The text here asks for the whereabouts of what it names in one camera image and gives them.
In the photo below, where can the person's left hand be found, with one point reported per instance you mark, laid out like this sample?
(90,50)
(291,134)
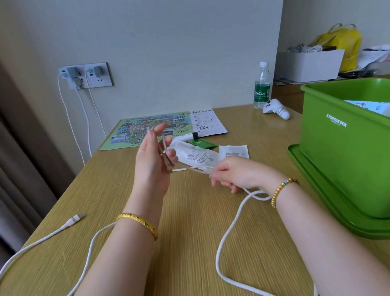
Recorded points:
(150,167)

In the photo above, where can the person's right hand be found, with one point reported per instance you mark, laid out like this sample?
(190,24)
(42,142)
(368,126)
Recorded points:
(248,174)

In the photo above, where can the person's left thumb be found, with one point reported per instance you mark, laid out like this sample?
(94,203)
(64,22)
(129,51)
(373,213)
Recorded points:
(171,157)

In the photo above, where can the person's right thumb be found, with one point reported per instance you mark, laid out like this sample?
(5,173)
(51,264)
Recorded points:
(223,166)

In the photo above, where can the white printed plastic packet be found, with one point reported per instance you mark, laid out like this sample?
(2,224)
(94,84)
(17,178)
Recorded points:
(195,154)

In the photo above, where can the person's right forearm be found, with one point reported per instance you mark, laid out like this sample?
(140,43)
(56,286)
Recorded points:
(330,250)

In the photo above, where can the person's left forearm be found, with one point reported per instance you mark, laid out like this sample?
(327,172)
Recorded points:
(120,272)

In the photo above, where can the thin white torn strip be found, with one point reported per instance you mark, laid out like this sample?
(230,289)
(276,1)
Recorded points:
(182,169)

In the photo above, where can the white printed sachet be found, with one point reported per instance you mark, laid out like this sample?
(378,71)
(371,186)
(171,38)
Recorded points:
(234,151)

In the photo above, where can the black and white tube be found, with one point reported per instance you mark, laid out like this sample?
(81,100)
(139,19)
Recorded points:
(190,136)

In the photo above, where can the green sachet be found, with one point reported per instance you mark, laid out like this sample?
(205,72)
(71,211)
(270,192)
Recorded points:
(204,143)

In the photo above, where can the colourful map sheet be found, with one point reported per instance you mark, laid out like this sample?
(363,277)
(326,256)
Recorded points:
(139,130)

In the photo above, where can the white handwritten paper sheet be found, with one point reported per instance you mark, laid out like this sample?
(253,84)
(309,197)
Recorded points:
(208,122)

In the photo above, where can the gold bangle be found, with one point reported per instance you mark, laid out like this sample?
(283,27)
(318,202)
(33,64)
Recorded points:
(143,223)

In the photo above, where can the white game controller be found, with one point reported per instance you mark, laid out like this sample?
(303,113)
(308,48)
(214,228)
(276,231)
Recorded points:
(275,107)

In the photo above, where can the clear green-label water bottle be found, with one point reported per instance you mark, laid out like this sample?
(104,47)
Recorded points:
(262,91)

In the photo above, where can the wooden side table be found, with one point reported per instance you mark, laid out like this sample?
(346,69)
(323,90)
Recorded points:
(287,93)

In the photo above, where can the grey charger plug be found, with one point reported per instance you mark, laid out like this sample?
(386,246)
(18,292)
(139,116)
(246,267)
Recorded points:
(96,72)

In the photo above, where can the green plastic box lid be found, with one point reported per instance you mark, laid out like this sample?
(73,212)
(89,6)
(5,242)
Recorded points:
(332,202)

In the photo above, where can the white charger plug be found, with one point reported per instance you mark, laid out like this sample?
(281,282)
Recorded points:
(72,77)

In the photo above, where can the green plastic storage box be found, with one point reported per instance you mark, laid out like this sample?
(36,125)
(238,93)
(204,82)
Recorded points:
(352,159)

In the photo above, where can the white cardboard box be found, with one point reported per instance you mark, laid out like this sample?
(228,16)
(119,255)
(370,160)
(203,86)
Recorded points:
(307,66)

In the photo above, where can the brown curtain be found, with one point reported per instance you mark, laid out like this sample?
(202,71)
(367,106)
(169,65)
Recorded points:
(9,162)

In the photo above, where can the white package with blue print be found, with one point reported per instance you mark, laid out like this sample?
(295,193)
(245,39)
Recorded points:
(378,108)

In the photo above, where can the yellow bag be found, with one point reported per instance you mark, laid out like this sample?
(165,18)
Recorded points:
(344,42)

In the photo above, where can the grey flat case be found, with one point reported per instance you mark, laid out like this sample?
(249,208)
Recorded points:
(382,67)

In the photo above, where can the white plastic bag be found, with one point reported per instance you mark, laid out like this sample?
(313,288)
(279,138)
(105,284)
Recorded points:
(375,53)

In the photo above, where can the grey wall socket plate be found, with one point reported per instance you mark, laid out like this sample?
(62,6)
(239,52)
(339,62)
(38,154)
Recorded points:
(105,74)

